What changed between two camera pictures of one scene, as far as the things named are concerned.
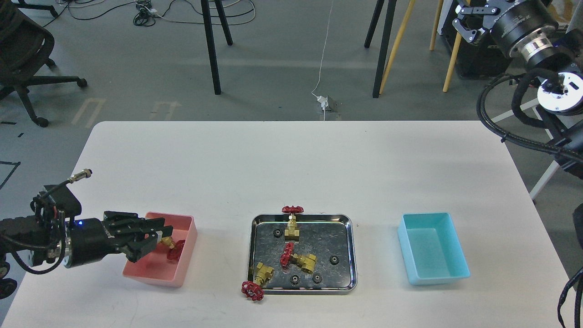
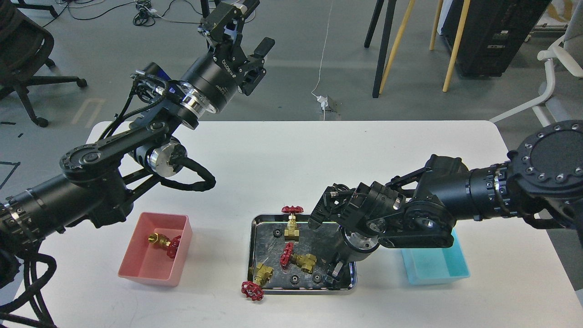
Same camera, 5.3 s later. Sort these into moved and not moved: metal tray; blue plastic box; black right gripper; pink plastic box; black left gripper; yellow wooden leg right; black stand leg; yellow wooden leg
Moved: black left gripper; black right gripper
Not moved: metal tray; yellow wooden leg right; yellow wooden leg; black stand leg; blue plastic box; pink plastic box
